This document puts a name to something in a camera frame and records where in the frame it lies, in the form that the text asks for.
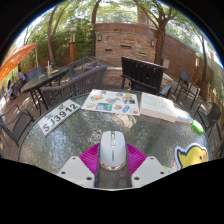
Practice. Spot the orange parasol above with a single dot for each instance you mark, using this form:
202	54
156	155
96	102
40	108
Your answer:
16	58

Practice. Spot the black metal armchair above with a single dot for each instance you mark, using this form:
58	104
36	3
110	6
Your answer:
18	123

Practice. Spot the black wall lamp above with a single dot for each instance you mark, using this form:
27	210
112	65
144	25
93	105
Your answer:
152	43
99	37

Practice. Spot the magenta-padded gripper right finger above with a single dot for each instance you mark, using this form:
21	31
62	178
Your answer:
150	170

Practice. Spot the open white book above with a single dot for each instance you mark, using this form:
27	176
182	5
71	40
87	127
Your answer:
156	106

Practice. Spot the dark round side table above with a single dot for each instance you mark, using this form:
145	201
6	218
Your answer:
43	79

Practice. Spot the colourful sticker sheet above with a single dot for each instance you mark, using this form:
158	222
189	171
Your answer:
110	101

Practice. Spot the white computer mouse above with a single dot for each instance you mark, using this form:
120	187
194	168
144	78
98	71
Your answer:
113	150

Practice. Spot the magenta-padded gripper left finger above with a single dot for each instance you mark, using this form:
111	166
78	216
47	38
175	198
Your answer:
75	171

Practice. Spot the dark wicker chair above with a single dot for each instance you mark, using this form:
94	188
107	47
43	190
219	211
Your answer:
80	64

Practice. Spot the grey wall box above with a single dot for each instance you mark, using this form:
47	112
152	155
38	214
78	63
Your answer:
165	63

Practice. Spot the green and white case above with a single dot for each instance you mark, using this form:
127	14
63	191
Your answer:
197	126

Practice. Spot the yellow duck-shaped mouse pad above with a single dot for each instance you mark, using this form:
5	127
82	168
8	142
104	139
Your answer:
191	156

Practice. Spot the white license plate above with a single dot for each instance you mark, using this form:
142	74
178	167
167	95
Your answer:
58	117

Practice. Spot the small white blue booklet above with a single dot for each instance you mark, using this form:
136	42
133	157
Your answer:
185	119

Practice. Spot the blue chair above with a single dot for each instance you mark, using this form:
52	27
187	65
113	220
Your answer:
34	72

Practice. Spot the blue-backed metal chair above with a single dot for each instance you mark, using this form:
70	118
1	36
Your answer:
186	76

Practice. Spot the black slatted wooden chair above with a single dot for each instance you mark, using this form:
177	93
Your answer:
141	74

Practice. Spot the tree with brown trunk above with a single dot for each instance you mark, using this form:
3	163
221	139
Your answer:
159	46
50	50

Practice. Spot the grey wicker chair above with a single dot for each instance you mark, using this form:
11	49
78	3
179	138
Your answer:
80	84

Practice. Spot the wooden lamp post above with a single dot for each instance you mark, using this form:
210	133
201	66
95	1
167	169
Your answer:
73	46
197	68

